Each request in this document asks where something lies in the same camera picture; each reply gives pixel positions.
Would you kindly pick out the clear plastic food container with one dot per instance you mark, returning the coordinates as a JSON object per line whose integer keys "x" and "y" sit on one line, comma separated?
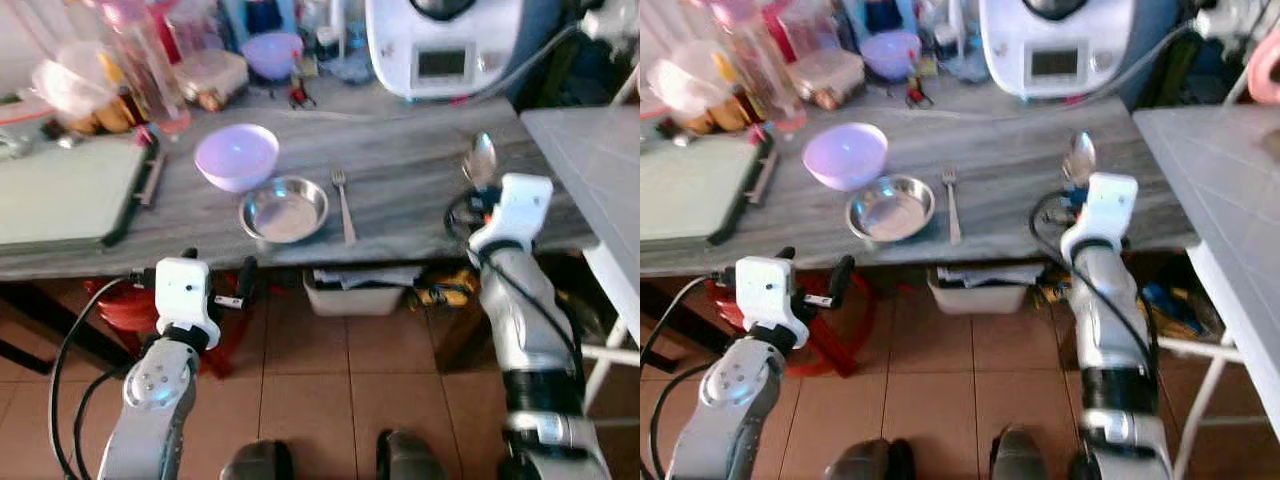
{"x": 826, "y": 75}
{"x": 210, "y": 75}

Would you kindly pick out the grey left robot foot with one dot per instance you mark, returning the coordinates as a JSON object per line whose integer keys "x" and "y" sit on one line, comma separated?
{"x": 258, "y": 462}
{"x": 866, "y": 462}

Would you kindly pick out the large lavender plastic bowl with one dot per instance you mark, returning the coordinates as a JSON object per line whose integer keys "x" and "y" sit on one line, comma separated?
{"x": 845, "y": 154}
{"x": 236, "y": 155}

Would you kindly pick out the red plastic stool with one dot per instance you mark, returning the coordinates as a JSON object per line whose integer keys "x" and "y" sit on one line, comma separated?
{"x": 835, "y": 335}
{"x": 125, "y": 310}

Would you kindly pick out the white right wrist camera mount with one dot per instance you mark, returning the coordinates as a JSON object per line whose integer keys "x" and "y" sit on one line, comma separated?
{"x": 517, "y": 208}
{"x": 1106, "y": 210}

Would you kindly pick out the small lavender plastic bowl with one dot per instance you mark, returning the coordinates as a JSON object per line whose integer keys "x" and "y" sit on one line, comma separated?
{"x": 890, "y": 52}
{"x": 271, "y": 52}

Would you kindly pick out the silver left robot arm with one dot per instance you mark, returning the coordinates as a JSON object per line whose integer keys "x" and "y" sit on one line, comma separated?
{"x": 152, "y": 395}
{"x": 728, "y": 400}

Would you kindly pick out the metal fork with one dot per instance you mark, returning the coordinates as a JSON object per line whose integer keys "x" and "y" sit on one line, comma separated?
{"x": 343, "y": 205}
{"x": 951, "y": 205}

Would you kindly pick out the grey robot foot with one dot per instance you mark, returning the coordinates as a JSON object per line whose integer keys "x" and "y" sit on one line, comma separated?
{"x": 258, "y": 462}
{"x": 405, "y": 458}
{"x": 1018, "y": 456}
{"x": 866, "y": 462}

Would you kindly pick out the metal spoon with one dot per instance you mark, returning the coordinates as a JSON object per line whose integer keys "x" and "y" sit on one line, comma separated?
{"x": 1080, "y": 157}
{"x": 481, "y": 157}

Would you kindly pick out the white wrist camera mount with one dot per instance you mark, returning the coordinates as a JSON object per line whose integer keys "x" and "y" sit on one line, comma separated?
{"x": 1106, "y": 210}
{"x": 768, "y": 290}
{"x": 517, "y": 208}
{"x": 183, "y": 290}

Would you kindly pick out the shallow steel bowl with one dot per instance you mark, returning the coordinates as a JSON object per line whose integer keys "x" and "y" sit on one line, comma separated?
{"x": 891, "y": 209}
{"x": 283, "y": 211}

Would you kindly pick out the pink plastic object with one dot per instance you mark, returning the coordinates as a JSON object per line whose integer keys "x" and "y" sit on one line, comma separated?
{"x": 1266, "y": 65}

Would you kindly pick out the pale green board black frame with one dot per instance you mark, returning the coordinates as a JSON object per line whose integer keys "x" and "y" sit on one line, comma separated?
{"x": 690, "y": 186}
{"x": 60, "y": 190}

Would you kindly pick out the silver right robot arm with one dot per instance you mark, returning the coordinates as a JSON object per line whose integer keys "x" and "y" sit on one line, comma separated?
{"x": 528, "y": 320}
{"x": 1112, "y": 320}

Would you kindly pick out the white kitchen appliance with display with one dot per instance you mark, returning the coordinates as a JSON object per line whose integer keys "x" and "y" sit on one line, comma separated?
{"x": 1056, "y": 44}
{"x": 445, "y": 45}

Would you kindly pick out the grey right robot foot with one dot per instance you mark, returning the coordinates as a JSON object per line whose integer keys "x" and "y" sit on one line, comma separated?
{"x": 1018, "y": 456}
{"x": 405, "y": 458}

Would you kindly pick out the clear plastic bag with food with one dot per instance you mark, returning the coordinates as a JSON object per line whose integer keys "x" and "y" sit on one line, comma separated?
{"x": 690, "y": 88}
{"x": 75, "y": 88}

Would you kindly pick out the clear jar with pink lid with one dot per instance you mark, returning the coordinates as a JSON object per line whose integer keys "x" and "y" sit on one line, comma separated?
{"x": 758, "y": 58}
{"x": 140, "y": 60}

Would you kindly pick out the white plastic bin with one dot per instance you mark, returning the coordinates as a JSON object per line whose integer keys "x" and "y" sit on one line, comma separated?
{"x": 978, "y": 293}
{"x": 355, "y": 293}

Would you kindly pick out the white side table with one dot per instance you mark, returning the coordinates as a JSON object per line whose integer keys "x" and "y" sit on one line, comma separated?
{"x": 1215, "y": 190}
{"x": 585, "y": 165}

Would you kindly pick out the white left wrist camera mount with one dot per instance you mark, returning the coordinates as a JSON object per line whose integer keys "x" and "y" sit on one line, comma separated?
{"x": 768, "y": 290}
{"x": 183, "y": 290}

